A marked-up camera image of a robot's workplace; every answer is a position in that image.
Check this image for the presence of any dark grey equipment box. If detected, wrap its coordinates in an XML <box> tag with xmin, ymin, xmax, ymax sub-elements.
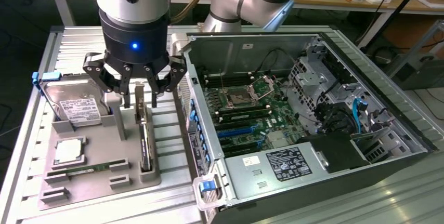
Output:
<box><xmin>394</xmin><ymin>55</ymin><xmax>444</xmax><ymax>91</ymax></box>

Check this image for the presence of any silver CPU chip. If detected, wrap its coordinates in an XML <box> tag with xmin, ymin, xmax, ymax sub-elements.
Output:
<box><xmin>53</xmin><ymin>138</ymin><xmax>86</xmax><ymax>163</ymax></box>

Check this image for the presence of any black plastic fan shroud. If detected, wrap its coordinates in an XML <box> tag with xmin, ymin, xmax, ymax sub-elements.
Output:
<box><xmin>297</xmin><ymin>132</ymin><xmax>370</xmax><ymax>174</ymax></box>

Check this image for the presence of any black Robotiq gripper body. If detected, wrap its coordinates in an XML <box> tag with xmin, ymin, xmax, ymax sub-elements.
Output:
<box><xmin>98</xmin><ymin>9</ymin><xmax>172</xmax><ymax>76</ymax></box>

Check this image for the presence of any silver perforated drive cage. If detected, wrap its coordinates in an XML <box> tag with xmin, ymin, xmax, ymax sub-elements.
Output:
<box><xmin>286</xmin><ymin>56</ymin><xmax>350</xmax><ymax>105</ymax></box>

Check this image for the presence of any grey power supply unit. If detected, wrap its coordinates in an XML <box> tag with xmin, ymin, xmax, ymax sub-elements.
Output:
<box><xmin>224</xmin><ymin>141</ymin><xmax>330</xmax><ymax>201</ymax></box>

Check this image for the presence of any green RAM stick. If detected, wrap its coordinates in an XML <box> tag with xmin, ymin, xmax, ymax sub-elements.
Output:
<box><xmin>64</xmin><ymin>163</ymin><xmax>112</xmax><ymax>177</ymax></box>
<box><xmin>216</xmin><ymin>106</ymin><xmax>273</xmax><ymax>124</ymax></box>

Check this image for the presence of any grey parts rack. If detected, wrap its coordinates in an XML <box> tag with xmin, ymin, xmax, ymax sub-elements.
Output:
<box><xmin>33</xmin><ymin>88</ymin><xmax>164</xmax><ymax>210</ymax></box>

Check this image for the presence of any blue SATA wire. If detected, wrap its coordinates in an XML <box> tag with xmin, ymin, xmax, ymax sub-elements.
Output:
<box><xmin>350</xmin><ymin>97</ymin><xmax>366</xmax><ymax>134</ymax></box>

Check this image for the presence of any green Nvidia graphics card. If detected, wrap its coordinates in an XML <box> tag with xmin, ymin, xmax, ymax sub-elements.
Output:
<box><xmin>132</xmin><ymin>80</ymin><xmax>156</xmax><ymax>173</ymax></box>

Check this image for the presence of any thin metal locking lever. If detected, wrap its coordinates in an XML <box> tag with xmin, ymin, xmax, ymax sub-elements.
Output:
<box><xmin>220</xmin><ymin>72</ymin><xmax>228</xmax><ymax>108</ymax></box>

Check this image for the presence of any silver CPU socket cover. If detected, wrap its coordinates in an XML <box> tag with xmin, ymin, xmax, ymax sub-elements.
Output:
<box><xmin>246</xmin><ymin>75</ymin><xmax>277</xmax><ymax>100</ymax></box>

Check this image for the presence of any aluminium profile frame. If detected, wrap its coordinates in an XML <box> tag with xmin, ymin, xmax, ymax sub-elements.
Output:
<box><xmin>389</xmin><ymin>20</ymin><xmax>444</xmax><ymax>79</ymax></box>

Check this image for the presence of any silver disk bay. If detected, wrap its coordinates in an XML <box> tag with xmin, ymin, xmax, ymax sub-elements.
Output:
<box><xmin>349</xmin><ymin>126</ymin><xmax>422</xmax><ymax>165</ymax></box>

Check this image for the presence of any open black PC case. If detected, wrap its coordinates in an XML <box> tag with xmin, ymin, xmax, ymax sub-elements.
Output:
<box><xmin>168</xmin><ymin>32</ymin><xmax>438</xmax><ymax>224</ymax></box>

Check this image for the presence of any CPU socket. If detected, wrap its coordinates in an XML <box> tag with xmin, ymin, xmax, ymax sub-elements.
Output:
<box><xmin>224</xmin><ymin>85</ymin><xmax>260</xmax><ymax>109</ymax></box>

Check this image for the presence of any black power wire bundle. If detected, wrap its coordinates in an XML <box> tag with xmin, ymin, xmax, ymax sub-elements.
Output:
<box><xmin>310</xmin><ymin>99</ymin><xmax>356</xmax><ymax>134</ymax></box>

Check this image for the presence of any blue expansion slot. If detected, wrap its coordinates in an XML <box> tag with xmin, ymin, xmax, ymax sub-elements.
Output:
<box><xmin>216</xmin><ymin>127</ymin><xmax>254</xmax><ymax>138</ymax></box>

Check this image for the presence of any hard disk in blue caddy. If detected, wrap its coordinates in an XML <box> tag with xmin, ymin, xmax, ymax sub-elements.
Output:
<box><xmin>30</xmin><ymin>71</ymin><xmax>113</xmax><ymax>128</ymax></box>

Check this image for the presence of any silver chipset heatsink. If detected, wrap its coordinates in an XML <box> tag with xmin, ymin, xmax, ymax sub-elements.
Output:
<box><xmin>265</xmin><ymin>131</ymin><xmax>289</xmax><ymax>149</ymax></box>

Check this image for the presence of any black curved wire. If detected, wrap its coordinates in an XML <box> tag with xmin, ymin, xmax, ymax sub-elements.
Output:
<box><xmin>254</xmin><ymin>48</ymin><xmax>296</xmax><ymax>80</ymax></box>

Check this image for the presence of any black slanted tripod pole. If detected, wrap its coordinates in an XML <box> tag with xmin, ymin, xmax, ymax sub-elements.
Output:
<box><xmin>356</xmin><ymin>0</ymin><xmax>436</xmax><ymax>49</ymax></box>

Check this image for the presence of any green Dell motherboard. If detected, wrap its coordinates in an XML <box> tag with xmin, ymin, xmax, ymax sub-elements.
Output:
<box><xmin>200</xmin><ymin>72</ymin><xmax>313</xmax><ymax>157</ymax></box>

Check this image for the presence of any black expansion slot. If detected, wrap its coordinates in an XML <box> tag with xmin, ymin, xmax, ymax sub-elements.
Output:
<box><xmin>214</xmin><ymin>122</ymin><xmax>260</xmax><ymax>132</ymax></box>
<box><xmin>224</xmin><ymin>144</ymin><xmax>262</xmax><ymax>157</ymax></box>
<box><xmin>220</xmin><ymin>137</ymin><xmax>260</xmax><ymax>149</ymax></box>

